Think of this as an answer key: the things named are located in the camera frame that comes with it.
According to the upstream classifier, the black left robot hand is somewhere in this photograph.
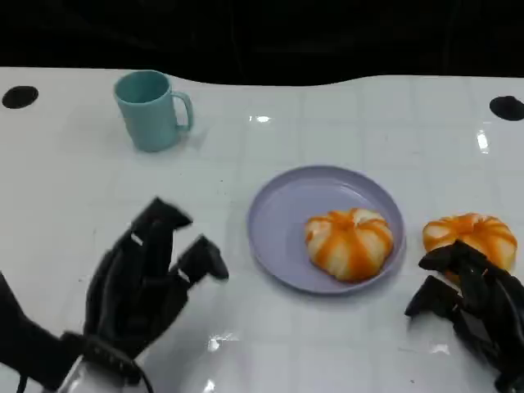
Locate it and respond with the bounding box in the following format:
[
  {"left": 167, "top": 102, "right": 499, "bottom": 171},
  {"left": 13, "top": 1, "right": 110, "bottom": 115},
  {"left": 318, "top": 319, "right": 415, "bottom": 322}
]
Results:
[{"left": 83, "top": 196, "right": 230, "bottom": 359}]

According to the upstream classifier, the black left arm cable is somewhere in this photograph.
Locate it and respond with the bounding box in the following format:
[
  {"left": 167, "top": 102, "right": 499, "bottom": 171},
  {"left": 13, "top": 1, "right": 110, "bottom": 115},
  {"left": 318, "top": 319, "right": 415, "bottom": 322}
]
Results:
[{"left": 133, "top": 362, "right": 156, "bottom": 393}]

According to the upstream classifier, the orange white toy bread roll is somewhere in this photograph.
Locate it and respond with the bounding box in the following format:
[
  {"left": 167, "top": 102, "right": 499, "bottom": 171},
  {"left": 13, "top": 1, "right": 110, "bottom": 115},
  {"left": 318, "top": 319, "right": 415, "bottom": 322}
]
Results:
[
  {"left": 304, "top": 206, "right": 395, "bottom": 283},
  {"left": 422, "top": 212, "right": 519, "bottom": 284}
]

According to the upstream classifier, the pale green mug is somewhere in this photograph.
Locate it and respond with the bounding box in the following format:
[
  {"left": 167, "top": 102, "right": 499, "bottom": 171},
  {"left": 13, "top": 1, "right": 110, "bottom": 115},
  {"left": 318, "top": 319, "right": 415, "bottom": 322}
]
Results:
[{"left": 112, "top": 69, "right": 195, "bottom": 153}]

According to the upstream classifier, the black table grommet hole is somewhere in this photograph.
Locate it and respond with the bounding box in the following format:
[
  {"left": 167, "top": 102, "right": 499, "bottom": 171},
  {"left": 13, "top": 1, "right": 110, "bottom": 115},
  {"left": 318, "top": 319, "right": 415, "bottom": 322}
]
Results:
[
  {"left": 489, "top": 95, "right": 524, "bottom": 122},
  {"left": 1, "top": 85, "right": 40, "bottom": 111}
]

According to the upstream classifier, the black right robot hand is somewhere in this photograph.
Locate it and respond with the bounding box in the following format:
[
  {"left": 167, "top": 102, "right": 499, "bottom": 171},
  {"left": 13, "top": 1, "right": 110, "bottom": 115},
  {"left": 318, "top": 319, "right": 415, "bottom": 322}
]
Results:
[{"left": 404, "top": 239, "right": 524, "bottom": 393}]

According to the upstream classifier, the lilac plate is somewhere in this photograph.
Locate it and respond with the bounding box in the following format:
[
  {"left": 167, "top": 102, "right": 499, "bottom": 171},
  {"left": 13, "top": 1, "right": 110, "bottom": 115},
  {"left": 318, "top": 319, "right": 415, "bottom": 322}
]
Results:
[{"left": 246, "top": 165, "right": 408, "bottom": 296}]

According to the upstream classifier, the black backdrop cloth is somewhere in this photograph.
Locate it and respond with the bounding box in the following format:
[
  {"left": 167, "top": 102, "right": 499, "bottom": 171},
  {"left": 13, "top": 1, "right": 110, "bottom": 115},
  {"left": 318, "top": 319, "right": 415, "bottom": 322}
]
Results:
[{"left": 0, "top": 0, "right": 524, "bottom": 87}]

